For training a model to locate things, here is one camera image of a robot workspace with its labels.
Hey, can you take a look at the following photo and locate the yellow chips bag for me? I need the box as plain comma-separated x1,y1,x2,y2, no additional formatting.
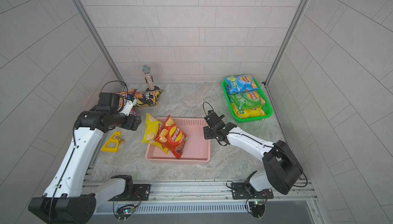
142,113,168,154
231,104,266,119

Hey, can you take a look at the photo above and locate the black snack bag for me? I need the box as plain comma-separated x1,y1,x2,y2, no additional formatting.
134,89,163,108

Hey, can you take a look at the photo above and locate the magenta chips bag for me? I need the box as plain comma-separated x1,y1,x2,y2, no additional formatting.
116,89,138,115

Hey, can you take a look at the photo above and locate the pink plastic basket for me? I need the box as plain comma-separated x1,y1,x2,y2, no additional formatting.
145,117,210,164

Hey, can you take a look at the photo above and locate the green plastic basket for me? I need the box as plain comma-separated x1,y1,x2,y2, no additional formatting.
222,79,273,123

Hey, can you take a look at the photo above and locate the red chips bag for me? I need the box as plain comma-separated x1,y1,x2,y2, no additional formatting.
154,115,187,159

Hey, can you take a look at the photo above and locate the green cucumber chips bag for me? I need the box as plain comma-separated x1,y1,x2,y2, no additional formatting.
229,90,265,110

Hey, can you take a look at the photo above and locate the light blue chips bag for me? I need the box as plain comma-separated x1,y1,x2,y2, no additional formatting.
224,74,259,94

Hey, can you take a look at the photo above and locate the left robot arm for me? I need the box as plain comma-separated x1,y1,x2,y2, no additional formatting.
28,110,141,224

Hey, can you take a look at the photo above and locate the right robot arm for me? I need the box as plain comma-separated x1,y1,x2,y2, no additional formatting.
203,122,303,197

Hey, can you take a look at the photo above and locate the glitter microphone on stand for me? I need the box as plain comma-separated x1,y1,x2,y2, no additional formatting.
142,65,160,91

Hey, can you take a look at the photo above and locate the right circuit board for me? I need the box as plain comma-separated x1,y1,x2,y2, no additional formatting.
249,201,266,218

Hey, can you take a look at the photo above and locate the circuit board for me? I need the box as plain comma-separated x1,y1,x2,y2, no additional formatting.
113,204,139,223
249,201,266,218

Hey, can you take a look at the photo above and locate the left circuit board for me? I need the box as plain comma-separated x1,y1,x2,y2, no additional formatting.
113,204,139,223

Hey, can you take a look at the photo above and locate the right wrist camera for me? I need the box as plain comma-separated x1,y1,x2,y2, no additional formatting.
204,110,225,128

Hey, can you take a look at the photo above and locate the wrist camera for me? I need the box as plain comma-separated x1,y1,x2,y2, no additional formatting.
204,110,225,128
95,92,134,116

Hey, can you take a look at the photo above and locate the yellow plastic triangle frame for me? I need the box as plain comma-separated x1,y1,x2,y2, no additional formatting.
100,131,121,153

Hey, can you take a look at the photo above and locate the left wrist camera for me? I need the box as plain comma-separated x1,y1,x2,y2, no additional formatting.
95,92,134,116

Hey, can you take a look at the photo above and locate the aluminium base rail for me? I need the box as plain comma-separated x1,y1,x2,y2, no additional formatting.
82,179,317,215

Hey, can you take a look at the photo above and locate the right corner aluminium post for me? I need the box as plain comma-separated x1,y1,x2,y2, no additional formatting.
264,0,310,87

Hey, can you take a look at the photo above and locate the corner aluminium post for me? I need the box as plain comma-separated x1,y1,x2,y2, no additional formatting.
264,0,310,87
71,0,124,81

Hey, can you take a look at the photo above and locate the left corner aluminium post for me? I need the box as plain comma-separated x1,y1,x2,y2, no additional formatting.
71,0,124,81

